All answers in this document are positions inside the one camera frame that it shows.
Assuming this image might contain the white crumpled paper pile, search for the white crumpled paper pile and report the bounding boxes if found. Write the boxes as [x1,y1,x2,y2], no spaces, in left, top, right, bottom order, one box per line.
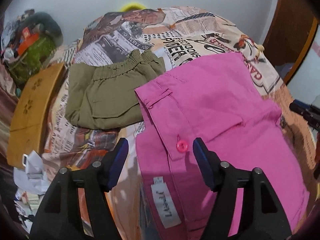
[13,150,51,228]

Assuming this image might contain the olive green folded pants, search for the olive green folded pants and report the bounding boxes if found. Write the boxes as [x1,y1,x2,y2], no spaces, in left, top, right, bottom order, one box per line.
[65,49,165,129]

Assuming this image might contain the orange box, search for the orange box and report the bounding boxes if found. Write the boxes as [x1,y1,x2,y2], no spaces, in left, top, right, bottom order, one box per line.
[17,27,40,56]

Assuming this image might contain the green camouflage basket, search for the green camouflage basket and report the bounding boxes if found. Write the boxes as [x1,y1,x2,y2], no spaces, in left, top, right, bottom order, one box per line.
[6,35,56,87]

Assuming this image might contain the yellow foam ring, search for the yellow foam ring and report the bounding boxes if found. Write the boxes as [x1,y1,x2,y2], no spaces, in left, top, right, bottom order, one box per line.
[120,2,148,13]

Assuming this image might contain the pink pants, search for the pink pants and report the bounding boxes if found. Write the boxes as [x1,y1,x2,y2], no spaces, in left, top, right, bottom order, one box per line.
[135,52,309,239]

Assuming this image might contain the brown wooden wardrobe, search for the brown wooden wardrobe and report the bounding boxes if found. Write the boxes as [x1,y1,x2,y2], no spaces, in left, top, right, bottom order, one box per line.
[263,0,318,84]

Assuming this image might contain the yellow wooden board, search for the yellow wooden board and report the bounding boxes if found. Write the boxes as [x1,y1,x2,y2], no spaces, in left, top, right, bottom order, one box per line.
[7,63,66,169]

